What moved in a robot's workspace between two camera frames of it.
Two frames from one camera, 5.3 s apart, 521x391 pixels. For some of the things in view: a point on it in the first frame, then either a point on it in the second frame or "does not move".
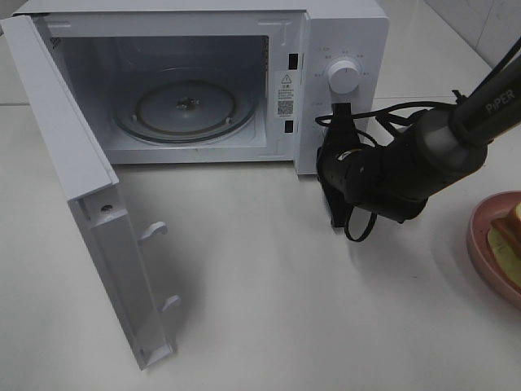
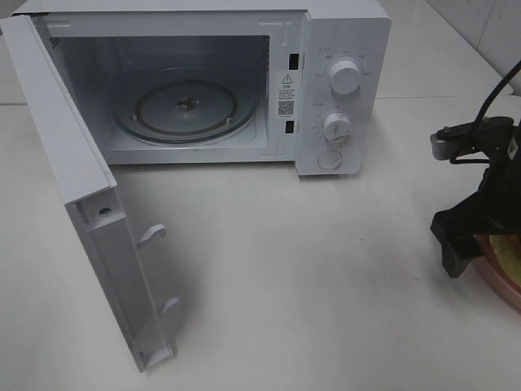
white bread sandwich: (504, 236) does not move
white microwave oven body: (217, 81) does not move
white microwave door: (91, 186) does not move
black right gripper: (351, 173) to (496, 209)
